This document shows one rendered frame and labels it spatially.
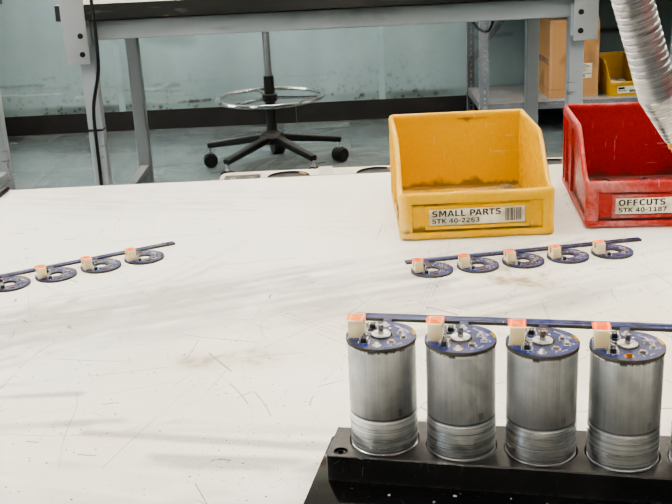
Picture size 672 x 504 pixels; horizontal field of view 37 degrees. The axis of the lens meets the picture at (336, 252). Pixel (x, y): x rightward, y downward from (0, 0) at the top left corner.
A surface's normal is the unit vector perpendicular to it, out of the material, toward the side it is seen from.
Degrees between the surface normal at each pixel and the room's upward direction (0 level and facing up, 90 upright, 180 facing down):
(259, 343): 0
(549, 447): 90
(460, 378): 90
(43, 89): 90
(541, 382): 90
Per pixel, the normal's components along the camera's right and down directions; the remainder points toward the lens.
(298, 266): -0.05, -0.94
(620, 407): -0.41, 0.31
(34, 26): 0.00, 0.33
